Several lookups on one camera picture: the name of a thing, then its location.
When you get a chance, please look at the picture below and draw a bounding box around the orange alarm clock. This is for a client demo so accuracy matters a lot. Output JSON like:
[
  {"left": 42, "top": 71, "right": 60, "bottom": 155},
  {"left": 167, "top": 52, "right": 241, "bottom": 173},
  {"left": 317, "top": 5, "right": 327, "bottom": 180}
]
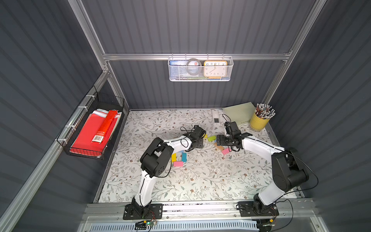
[{"left": 203, "top": 61, "right": 228, "bottom": 78}]

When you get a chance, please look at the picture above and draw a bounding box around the pale green book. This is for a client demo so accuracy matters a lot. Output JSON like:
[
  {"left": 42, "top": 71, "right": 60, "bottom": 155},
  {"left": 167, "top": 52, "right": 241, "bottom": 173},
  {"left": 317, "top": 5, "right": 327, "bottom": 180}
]
[{"left": 223, "top": 102, "right": 256, "bottom": 126}]

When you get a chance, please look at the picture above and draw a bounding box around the yellow block front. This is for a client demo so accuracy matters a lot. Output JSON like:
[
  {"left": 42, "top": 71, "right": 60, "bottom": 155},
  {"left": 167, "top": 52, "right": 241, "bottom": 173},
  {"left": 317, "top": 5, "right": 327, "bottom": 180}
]
[{"left": 172, "top": 153, "right": 177, "bottom": 162}]

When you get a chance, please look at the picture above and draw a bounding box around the white wire wall basket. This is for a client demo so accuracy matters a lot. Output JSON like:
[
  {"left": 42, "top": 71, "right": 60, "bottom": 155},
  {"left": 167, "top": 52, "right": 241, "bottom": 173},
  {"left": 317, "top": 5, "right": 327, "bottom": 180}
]
[{"left": 168, "top": 55, "right": 234, "bottom": 82}]

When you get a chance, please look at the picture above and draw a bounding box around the pink block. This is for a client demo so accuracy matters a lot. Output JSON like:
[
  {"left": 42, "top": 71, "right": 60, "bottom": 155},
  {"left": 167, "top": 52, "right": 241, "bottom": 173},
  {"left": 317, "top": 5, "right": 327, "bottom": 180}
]
[
  {"left": 222, "top": 148, "right": 232, "bottom": 155},
  {"left": 173, "top": 161, "right": 184, "bottom": 167}
]

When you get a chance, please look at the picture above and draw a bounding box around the teal block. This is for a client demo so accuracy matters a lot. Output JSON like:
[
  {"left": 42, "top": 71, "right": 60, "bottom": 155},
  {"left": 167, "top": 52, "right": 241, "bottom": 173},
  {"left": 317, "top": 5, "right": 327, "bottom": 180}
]
[{"left": 182, "top": 152, "right": 187, "bottom": 162}]

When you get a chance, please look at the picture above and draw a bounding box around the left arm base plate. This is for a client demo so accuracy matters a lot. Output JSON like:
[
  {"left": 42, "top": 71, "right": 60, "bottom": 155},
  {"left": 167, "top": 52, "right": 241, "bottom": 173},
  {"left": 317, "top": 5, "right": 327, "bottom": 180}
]
[{"left": 123, "top": 203, "right": 163, "bottom": 220}]

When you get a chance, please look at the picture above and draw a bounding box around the lime green block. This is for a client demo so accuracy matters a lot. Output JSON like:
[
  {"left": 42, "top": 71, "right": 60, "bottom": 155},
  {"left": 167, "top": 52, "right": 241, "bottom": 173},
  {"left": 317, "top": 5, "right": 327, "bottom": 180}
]
[{"left": 207, "top": 135, "right": 217, "bottom": 142}]

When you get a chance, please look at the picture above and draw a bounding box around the red folders stack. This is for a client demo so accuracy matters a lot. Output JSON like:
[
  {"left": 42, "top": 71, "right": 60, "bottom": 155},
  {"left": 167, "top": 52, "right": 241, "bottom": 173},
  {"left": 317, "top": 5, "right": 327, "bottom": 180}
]
[{"left": 69, "top": 109, "right": 122, "bottom": 159}]

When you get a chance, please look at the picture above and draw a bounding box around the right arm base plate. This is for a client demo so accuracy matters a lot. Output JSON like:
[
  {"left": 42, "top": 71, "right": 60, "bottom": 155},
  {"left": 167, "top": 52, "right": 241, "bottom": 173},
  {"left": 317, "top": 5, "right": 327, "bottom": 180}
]
[{"left": 236, "top": 201, "right": 279, "bottom": 218}]

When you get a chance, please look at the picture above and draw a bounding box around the white remote control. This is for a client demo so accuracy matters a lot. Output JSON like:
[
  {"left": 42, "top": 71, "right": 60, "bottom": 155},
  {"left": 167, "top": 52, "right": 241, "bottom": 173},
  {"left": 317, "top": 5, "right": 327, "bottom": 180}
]
[{"left": 212, "top": 109, "right": 221, "bottom": 125}]

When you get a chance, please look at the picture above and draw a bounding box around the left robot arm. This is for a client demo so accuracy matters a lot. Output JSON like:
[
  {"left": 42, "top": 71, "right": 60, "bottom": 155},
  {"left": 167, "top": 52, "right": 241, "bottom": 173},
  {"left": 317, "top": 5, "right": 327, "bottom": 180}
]
[{"left": 131, "top": 125, "right": 206, "bottom": 210}]

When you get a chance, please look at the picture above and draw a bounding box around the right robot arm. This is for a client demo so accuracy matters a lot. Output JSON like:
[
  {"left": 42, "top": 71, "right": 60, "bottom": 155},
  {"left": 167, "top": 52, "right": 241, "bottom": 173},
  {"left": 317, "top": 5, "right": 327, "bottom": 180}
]
[{"left": 216, "top": 122, "right": 309, "bottom": 214}]

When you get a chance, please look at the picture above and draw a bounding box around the black wire side basket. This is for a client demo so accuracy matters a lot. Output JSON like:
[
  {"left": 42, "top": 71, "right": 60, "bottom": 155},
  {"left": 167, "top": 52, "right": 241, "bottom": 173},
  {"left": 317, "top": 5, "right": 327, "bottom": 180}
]
[{"left": 57, "top": 88, "right": 125, "bottom": 160}]

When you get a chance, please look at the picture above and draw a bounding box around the round magnifier in basket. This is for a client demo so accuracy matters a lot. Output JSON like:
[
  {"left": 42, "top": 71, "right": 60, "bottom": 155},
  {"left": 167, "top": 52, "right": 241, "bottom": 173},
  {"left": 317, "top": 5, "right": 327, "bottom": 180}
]
[{"left": 186, "top": 58, "right": 201, "bottom": 76}]

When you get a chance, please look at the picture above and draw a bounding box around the yellow pencil cup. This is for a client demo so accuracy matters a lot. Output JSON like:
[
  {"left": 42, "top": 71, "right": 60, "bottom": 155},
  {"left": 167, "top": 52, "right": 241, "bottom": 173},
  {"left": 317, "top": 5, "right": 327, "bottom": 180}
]
[{"left": 250, "top": 114, "right": 270, "bottom": 131}]

